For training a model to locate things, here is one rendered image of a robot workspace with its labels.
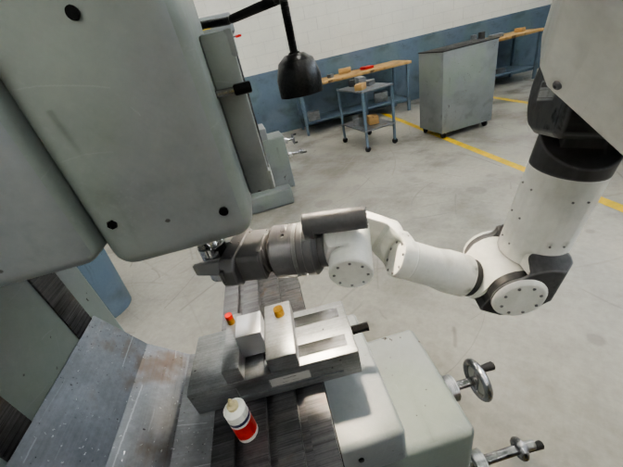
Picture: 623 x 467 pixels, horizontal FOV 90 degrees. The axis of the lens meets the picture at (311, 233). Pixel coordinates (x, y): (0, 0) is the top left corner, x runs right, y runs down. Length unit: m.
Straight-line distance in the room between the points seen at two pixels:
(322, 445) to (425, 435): 0.30
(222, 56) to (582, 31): 0.35
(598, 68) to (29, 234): 0.53
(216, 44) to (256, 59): 6.53
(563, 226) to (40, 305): 0.89
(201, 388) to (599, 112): 0.70
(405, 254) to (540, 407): 1.42
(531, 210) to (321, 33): 6.78
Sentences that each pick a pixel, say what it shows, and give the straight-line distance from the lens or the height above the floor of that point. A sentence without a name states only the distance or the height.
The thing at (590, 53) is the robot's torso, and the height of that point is 1.47.
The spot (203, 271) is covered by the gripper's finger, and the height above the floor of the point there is 1.23.
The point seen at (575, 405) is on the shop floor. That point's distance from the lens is 1.89.
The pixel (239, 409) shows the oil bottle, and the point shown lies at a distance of 0.64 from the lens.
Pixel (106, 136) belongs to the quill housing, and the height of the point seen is 1.48.
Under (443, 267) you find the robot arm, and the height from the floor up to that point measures 1.18.
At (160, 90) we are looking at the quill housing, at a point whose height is 1.51.
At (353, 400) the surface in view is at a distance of 0.78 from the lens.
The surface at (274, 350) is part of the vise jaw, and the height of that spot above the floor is 1.03.
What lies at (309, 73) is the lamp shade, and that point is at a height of 1.48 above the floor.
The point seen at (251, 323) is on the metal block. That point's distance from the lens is 0.67.
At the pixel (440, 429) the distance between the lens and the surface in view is 0.89.
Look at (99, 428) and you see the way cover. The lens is 0.81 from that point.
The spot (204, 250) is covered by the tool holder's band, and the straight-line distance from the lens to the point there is 0.53.
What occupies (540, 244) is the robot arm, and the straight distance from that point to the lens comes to 0.54.
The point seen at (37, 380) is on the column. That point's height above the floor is 1.11.
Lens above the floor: 1.52
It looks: 31 degrees down
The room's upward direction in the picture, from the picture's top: 13 degrees counter-clockwise
